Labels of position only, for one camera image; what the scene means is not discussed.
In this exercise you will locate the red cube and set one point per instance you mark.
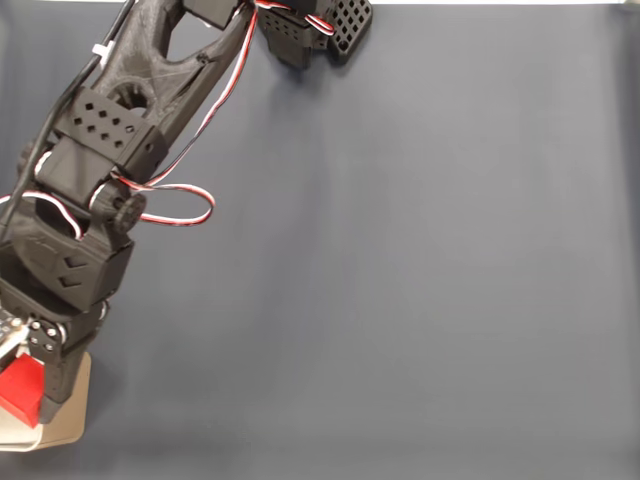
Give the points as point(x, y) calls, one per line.
point(17, 390)

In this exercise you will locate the beige white box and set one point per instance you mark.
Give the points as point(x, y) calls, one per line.
point(65, 430)

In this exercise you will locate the grey table mat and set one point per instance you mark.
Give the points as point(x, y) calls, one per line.
point(400, 275)

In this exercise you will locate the white camera board mount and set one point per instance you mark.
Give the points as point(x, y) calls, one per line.
point(7, 332)

